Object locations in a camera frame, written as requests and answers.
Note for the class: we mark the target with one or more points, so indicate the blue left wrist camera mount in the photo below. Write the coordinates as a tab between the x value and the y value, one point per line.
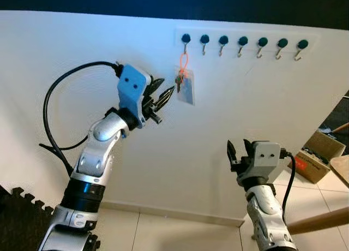
132	87

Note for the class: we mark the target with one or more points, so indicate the cardboard box with red print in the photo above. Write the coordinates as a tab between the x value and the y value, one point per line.
313	163

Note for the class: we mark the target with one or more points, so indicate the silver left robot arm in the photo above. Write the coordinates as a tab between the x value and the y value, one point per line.
92	158

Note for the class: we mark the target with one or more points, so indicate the keys with orange loop and card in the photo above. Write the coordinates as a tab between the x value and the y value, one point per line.
185	91

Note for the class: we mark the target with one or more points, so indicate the dark floor mat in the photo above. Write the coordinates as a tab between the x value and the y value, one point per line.
338	117

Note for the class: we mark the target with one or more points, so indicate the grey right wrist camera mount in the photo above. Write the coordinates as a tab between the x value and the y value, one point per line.
267	155

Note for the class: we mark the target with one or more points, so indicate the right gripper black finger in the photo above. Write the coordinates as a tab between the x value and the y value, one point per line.
232	153
247	148

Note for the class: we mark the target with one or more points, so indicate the white wall hook rail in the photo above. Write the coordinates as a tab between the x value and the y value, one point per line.
245	33

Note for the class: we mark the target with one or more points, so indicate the black foam puzzle mat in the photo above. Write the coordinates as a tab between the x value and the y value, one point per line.
22	223

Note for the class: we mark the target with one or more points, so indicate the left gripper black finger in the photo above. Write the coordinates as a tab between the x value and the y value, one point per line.
157	85
165	98

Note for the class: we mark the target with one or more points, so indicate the dark green knob hook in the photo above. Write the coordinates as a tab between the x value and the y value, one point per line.
263	41
242	41
282	42
186	37
223	40
302	43
204	39

